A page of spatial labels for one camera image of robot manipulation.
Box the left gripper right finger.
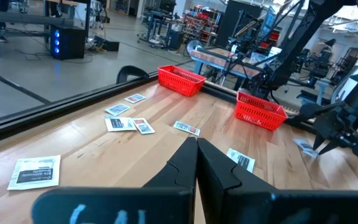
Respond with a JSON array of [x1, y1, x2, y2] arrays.
[[196, 138, 358, 224]]

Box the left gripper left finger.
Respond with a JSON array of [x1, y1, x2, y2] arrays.
[[31, 136, 198, 224]]

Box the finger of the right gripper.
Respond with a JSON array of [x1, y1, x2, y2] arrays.
[[318, 138, 352, 156], [313, 120, 338, 150]]

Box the white BZK towelette packet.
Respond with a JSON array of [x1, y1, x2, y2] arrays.
[[7, 154, 62, 191], [104, 116, 137, 133], [226, 147, 256, 174]]

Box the white packet with red print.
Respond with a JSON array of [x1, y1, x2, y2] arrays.
[[124, 93, 147, 105], [173, 120, 201, 137], [132, 117, 156, 135]]

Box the red plastic basket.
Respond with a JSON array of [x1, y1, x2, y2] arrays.
[[157, 64, 208, 97], [234, 91, 289, 131]]

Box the wooden robot workbench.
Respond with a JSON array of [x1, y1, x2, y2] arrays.
[[190, 46, 279, 91]]

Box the black tall cabinet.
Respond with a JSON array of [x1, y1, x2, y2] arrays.
[[215, 0, 262, 47]]

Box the small grey round fan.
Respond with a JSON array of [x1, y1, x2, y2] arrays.
[[185, 39, 204, 56]]

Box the red parts shelf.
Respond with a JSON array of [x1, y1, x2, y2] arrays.
[[181, 7, 222, 47]]

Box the grey equipment cart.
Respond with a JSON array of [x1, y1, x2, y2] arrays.
[[137, 9, 186, 50]]

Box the black computer tower blue lights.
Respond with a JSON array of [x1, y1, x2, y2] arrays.
[[50, 24, 86, 60]]

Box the grey metal workbench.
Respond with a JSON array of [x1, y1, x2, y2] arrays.
[[0, 0, 91, 58]]

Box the person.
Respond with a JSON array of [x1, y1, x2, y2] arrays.
[[0, 0, 11, 44]]

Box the grey metal table frame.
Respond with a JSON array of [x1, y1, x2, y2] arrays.
[[296, 77, 334, 106]]

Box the black arched frame clamp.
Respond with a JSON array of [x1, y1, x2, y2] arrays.
[[116, 65, 150, 85]]

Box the black aluminium table frame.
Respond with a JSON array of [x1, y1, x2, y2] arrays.
[[0, 70, 319, 149]]

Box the black box with cables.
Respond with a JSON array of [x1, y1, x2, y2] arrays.
[[93, 35, 121, 52]]

